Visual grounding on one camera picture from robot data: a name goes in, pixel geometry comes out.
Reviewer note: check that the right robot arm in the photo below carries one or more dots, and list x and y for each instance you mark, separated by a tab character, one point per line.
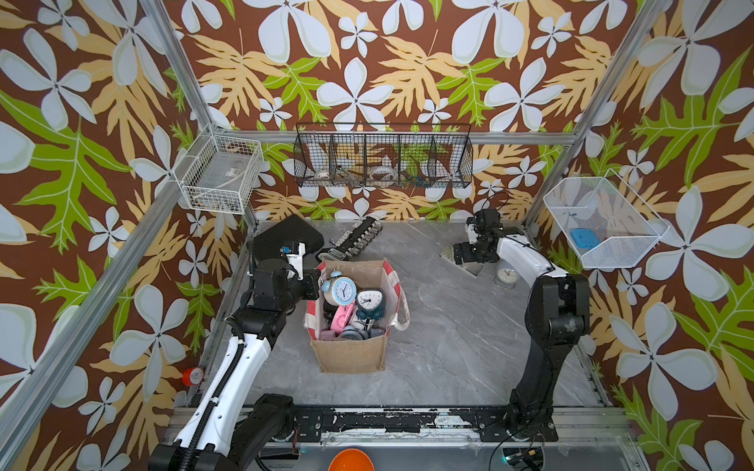
556	317

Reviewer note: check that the orange bowl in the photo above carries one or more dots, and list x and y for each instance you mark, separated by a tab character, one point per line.
351	460

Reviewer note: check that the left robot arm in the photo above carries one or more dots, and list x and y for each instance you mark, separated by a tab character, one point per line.
216	437

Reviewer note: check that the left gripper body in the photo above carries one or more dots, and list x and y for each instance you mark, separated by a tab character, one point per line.
303	288

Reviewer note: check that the canvas bag with red sides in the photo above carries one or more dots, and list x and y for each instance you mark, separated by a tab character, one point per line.
357	357

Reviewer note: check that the red cap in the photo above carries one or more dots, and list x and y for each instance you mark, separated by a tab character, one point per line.
192	377

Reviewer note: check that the dark green alarm clock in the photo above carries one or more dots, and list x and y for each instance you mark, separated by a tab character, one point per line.
371	305

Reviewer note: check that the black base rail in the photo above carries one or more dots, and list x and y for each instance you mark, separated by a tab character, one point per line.
488	424

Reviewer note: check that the mirror digital clock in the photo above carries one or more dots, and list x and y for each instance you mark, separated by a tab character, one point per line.
473	268

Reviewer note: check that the white wire basket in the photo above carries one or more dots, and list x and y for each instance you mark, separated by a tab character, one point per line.
626	223
218	171

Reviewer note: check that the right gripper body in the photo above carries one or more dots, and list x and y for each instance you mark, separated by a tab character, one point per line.
471	252

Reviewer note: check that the socket set on black rail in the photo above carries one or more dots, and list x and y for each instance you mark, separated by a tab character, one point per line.
352	242

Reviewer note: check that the cream and blue alarm clock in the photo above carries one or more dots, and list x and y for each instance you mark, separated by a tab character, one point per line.
353	334

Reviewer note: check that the white wire basket left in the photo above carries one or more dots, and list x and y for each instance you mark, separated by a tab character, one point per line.
218	171

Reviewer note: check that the light blue twin-bell alarm clock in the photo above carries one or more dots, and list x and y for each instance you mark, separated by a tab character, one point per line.
339	290

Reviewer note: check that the grey round globe clock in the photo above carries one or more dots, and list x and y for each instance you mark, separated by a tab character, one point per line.
506	278

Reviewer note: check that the black plastic tool case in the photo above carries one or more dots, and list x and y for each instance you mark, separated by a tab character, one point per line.
287	234

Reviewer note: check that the blue object in basket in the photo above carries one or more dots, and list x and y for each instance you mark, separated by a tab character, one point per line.
585	239

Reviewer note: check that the white wire basket right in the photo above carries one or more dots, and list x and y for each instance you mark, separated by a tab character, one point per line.
626	223

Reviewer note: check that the black wire basket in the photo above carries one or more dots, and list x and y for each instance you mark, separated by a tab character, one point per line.
383	155

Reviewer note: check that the pink twin-bell alarm clock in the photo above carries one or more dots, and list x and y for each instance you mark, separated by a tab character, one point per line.
342	318

